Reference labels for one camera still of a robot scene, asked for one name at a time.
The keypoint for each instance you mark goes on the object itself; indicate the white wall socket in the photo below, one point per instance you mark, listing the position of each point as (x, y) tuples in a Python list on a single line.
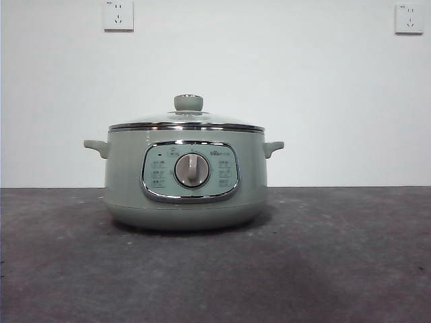
[(118, 16), (409, 19)]

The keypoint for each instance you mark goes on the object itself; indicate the green electric cooking pot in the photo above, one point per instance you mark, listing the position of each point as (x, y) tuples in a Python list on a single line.
[(124, 175)]

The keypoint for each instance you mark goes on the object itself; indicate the glass lid with green knob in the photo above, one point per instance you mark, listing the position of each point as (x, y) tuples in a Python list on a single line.
[(188, 102)]

